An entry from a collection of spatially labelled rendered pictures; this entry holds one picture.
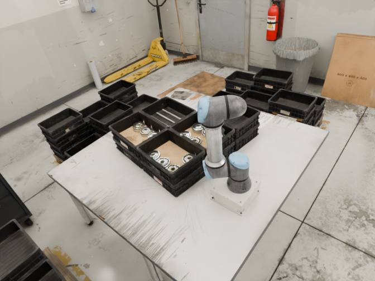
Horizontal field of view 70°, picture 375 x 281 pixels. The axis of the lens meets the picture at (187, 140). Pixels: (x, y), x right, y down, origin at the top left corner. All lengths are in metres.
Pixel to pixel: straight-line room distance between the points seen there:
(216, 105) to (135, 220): 0.91
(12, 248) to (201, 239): 1.35
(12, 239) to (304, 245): 2.20
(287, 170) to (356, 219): 0.97
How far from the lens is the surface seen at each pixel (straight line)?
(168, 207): 1.78
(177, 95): 2.89
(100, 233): 2.72
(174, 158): 1.90
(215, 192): 1.70
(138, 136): 2.18
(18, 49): 4.66
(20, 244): 2.33
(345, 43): 4.15
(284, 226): 2.56
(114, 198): 1.94
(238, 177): 1.60
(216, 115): 1.27
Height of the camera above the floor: 2.09
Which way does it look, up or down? 38 degrees down
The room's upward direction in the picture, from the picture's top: 8 degrees counter-clockwise
